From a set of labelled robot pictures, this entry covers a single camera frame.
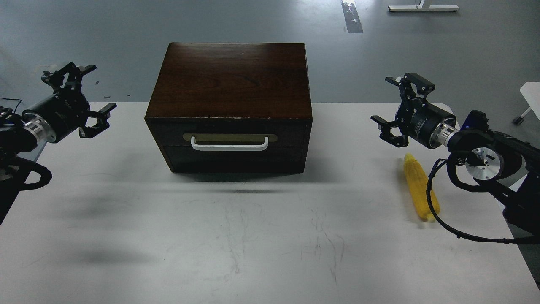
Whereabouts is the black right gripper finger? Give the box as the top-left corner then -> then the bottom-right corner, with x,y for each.
370,115 -> 409,148
384,73 -> 436,106

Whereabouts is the dark floor tape strip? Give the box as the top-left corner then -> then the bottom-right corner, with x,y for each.
340,0 -> 363,33

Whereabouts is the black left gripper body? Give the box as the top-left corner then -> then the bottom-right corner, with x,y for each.
22,88 -> 89,144

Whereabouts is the black floor cable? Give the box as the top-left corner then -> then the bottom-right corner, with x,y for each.
0,98 -> 22,115

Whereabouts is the yellow corn cob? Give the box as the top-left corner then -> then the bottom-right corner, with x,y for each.
403,153 -> 436,223

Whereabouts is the wooden drawer with white handle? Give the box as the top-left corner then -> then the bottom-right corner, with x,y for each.
146,119 -> 312,147

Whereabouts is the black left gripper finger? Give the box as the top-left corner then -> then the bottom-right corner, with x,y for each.
78,103 -> 116,138
42,63 -> 97,92

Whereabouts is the white table leg base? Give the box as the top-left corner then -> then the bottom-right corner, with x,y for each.
388,0 -> 460,12

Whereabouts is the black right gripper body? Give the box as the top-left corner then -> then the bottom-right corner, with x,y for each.
396,100 -> 456,149

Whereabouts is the white furniture with caster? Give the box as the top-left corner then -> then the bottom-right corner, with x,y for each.
512,81 -> 540,125

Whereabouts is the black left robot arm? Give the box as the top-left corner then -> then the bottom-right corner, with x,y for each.
0,63 -> 116,220

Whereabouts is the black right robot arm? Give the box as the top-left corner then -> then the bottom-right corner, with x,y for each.
371,73 -> 539,244

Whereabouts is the dark wooden drawer cabinet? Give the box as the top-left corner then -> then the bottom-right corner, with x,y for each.
145,43 -> 313,174

